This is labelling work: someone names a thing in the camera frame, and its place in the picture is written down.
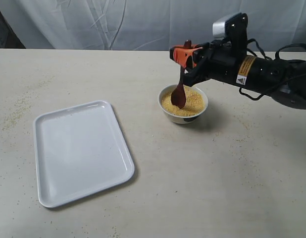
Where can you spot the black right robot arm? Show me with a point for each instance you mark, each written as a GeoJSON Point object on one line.
{"type": "Point", "coordinates": [282, 80]}

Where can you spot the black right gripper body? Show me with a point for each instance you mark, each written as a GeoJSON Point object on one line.
{"type": "Point", "coordinates": [222, 61]}

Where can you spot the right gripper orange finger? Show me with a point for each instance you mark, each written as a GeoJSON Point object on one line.
{"type": "Point", "coordinates": [186, 62]}

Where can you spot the right gripper orange black finger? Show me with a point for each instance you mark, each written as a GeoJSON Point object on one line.
{"type": "Point", "coordinates": [181, 53]}

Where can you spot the white plastic tray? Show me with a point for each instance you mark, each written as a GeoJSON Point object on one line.
{"type": "Point", "coordinates": [79, 151]}

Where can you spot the dark red spoon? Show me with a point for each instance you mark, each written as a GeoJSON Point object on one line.
{"type": "Point", "coordinates": [179, 95]}

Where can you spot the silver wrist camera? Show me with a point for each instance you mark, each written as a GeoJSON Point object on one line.
{"type": "Point", "coordinates": [231, 26]}

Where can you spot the white backdrop cloth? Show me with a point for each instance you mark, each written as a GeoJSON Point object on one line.
{"type": "Point", "coordinates": [148, 25]}

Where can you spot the white bowl of grain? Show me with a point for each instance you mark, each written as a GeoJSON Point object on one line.
{"type": "Point", "coordinates": [192, 103]}

